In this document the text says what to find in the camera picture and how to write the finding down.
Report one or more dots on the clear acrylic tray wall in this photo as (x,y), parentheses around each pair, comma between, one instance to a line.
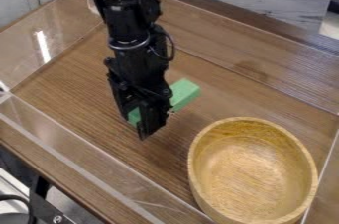
(132,180)

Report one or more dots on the black table leg bracket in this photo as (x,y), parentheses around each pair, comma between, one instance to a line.
(44,211)

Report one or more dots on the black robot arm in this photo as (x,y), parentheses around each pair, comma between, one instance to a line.
(128,18)

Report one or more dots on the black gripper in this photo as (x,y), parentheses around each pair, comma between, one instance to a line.
(136,80)

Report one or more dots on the green rectangular block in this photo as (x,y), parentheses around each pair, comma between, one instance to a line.
(185,92)

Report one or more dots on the brown wooden bowl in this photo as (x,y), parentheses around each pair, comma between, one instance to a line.
(252,174)

